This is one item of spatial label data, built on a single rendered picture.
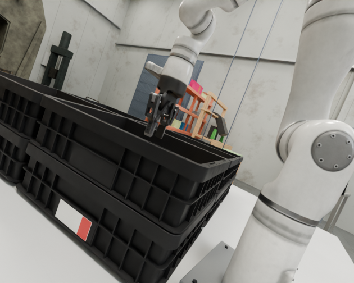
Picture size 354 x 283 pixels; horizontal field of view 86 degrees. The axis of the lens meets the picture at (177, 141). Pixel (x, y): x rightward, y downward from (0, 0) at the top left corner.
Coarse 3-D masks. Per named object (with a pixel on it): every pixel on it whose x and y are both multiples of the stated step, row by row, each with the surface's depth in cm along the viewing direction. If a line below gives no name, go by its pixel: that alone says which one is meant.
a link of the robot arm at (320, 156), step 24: (312, 120) 30; (336, 120) 27; (288, 144) 30; (312, 144) 27; (336, 144) 26; (288, 168) 28; (312, 168) 27; (336, 168) 27; (264, 192) 32; (288, 192) 28; (312, 192) 27; (336, 192) 27; (288, 216) 28; (312, 216) 28
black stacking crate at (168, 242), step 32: (32, 160) 42; (32, 192) 42; (64, 192) 38; (96, 192) 33; (64, 224) 36; (96, 224) 33; (128, 224) 31; (192, 224) 33; (128, 256) 31; (160, 256) 29
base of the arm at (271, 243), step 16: (256, 208) 32; (272, 208) 30; (256, 224) 31; (272, 224) 29; (288, 224) 28; (304, 224) 28; (240, 240) 33; (256, 240) 30; (272, 240) 29; (288, 240) 28; (304, 240) 28; (240, 256) 32; (256, 256) 30; (272, 256) 28; (288, 256) 28; (240, 272) 31; (256, 272) 29; (272, 272) 28; (288, 272) 28
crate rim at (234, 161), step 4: (136, 120) 74; (144, 124) 78; (172, 132) 93; (184, 136) 90; (192, 140) 88; (192, 144) 59; (204, 144) 86; (212, 148) 84; (220, 152) 83; (220, 156) 55; (232, 156) 81; (232, 160) 57; (236, 160) 67; (232, 164) 59; (236, 164) 74
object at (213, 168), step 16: (48, 96) 42; (64, 112) 38; (80, 112) 36; (96, 128) 34; (112, 128) 33; (128, 144) 31; (144, 144) 30; (160, 160) 29; (176, 160) 28; (224, 160) 48; (192, 176) 27; (208, 176) 30
